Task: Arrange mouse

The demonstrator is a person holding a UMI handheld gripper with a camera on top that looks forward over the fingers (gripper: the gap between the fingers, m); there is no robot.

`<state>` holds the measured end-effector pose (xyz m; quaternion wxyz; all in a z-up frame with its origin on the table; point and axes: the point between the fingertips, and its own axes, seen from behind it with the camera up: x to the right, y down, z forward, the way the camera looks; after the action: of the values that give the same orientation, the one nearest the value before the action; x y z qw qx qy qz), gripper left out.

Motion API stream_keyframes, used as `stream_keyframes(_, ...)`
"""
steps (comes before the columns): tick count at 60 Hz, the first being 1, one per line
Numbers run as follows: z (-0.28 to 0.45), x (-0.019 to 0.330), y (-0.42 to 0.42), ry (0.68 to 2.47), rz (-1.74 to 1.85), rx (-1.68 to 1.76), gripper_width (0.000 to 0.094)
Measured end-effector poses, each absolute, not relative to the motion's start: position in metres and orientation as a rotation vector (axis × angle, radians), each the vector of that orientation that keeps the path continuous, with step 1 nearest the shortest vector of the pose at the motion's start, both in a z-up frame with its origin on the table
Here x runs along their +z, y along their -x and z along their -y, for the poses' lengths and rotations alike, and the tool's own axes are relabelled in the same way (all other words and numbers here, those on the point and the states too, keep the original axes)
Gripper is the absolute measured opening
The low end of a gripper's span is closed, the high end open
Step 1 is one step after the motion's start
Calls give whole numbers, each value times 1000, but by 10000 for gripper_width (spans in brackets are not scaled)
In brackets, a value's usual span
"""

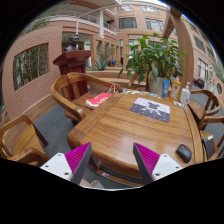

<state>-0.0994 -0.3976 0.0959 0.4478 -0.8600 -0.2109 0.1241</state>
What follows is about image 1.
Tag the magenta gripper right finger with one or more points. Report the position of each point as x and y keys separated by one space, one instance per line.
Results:
x=153 y=166

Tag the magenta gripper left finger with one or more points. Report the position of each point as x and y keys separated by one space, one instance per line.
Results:
x=70 y=166

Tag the black computer mouse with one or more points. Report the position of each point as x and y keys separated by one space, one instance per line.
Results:
x=184 y=153

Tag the grey patterned mouse pad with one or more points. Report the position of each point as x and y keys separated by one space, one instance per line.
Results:
x=151 y=109

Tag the wooden square table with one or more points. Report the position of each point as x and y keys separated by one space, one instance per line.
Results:
x=113 y=128

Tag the wooden armchair near left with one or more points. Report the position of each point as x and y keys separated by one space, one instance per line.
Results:
x=28 y=146

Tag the wooden armchair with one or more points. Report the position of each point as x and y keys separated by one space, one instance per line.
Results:
x=28 y=146
x=219 y=149
x=77 y=110
x=210 y=106

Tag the wooden armchair near right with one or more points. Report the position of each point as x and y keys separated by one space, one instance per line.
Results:
x=219 y=149

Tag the black phone on chair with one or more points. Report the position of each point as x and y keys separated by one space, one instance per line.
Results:
x=209 y=146

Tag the red and white bag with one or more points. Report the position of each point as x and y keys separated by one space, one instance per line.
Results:
x=98 y=100

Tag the wooden armchair far right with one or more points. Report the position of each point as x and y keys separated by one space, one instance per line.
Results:
x=210 y=106

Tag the wooden armchair far left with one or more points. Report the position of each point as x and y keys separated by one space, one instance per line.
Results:
x=77 y=110

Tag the clear pump sanitizer bottle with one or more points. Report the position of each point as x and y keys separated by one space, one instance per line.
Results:
x=185 y=95

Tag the white plant pot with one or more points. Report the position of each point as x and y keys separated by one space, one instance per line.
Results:
x=156 y=85

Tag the yellow spray bottle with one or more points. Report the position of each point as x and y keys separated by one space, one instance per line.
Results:
x=175 y=89

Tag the blue tube bottle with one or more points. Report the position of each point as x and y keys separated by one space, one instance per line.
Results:
x=166 y=85

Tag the green potted plant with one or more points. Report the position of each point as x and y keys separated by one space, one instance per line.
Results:
x=148 y=61

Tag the dark bust statue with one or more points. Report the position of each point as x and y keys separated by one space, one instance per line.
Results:
x=73 y=42

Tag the dark red wooden pedestal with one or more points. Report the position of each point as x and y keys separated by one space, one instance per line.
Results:
x=74 y=61

